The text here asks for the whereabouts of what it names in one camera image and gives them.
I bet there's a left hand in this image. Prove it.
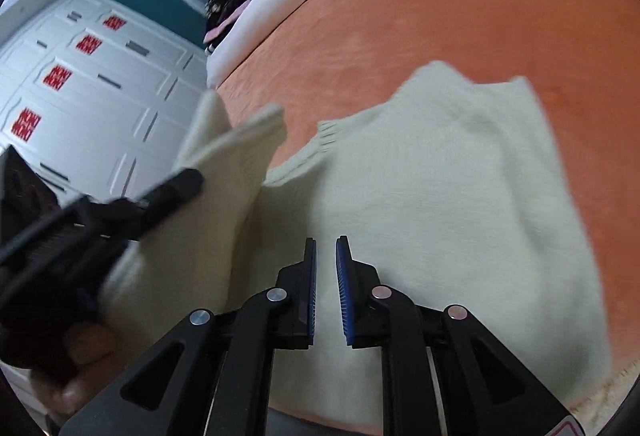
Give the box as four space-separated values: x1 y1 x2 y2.
29 323 153 419

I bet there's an orange plush blanket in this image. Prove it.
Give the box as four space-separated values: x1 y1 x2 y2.
218 0 639 404

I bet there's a cream knit sweater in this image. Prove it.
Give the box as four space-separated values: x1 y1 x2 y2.
101 62 611 431

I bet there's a white wardrobe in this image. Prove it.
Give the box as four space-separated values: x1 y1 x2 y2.
1 0 206 203

